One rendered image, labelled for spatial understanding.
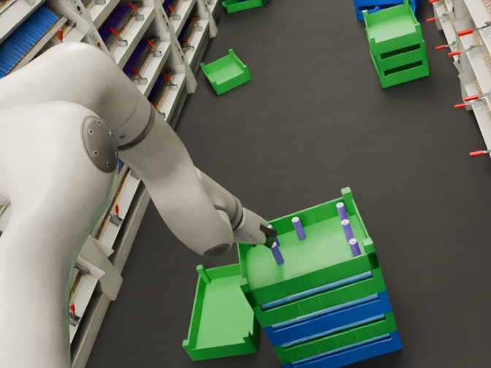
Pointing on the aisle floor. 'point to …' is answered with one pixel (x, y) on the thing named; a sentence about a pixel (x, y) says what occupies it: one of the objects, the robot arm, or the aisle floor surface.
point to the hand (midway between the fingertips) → (259, 239)
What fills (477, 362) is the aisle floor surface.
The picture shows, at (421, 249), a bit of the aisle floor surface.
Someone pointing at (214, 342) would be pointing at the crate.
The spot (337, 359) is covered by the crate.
